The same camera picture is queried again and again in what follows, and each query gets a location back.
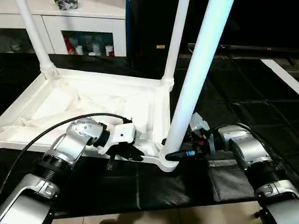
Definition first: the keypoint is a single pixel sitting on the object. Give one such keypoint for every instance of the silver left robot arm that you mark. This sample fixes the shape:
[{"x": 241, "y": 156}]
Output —
[{"x": 70, "y": 144}]

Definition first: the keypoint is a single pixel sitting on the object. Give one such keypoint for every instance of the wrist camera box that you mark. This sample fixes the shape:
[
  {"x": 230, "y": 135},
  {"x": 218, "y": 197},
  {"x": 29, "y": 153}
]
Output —
[
  {"x": 200, "y": 125},
  {"x": 119, "y": 133}
]

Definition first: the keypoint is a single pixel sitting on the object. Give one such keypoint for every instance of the dark long rail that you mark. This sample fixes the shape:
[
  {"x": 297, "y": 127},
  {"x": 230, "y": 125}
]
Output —
[{"x": 243, "y": 47}]

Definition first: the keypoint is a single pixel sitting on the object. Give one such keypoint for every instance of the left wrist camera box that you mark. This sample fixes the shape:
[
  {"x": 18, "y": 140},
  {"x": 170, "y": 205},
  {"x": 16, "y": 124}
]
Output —
[{"x": 119, "y": 133}]

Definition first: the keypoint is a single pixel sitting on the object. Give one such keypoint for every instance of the white glass-door cabinet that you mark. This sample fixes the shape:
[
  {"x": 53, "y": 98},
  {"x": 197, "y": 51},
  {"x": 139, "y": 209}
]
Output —
[{"x": 88, "y": 21}]

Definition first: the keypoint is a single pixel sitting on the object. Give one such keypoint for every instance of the small white cup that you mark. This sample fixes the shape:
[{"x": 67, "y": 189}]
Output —
[{"x": 110, "y": 50}]

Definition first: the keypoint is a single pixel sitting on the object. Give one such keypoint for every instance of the small tan box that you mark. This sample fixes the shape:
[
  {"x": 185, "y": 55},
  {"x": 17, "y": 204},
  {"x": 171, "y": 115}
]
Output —
[{"x": 160, "y": 46}]

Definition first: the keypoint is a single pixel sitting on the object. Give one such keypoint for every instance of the grey crumpled object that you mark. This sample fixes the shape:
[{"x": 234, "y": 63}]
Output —
[{"x": 66, "y": 3}]

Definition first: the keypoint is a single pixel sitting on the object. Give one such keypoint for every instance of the white flat strip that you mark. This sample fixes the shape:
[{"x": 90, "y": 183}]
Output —
[{"x": 280, "y": 74}]

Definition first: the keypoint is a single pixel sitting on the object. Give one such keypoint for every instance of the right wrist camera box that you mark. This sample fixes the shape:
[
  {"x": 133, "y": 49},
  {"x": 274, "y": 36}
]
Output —
[{"x": 200, "y": 125}]

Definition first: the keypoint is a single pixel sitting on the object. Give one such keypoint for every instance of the white plastic table leg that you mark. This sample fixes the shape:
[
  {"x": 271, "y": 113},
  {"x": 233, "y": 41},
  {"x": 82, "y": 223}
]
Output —
[
  {"x": 36, "y": 37},
  {"x": 198, "y": 70},
  {"x": 175, "y": 42}
]

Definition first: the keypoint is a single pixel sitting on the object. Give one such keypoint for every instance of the white plastic table top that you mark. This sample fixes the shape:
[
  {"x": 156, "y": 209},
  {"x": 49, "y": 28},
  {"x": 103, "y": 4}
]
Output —
[{"x": 93, "y": 98}]

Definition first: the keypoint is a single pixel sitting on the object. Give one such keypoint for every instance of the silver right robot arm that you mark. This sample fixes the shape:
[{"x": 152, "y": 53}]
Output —
[{"x": 252, "y": 154}]

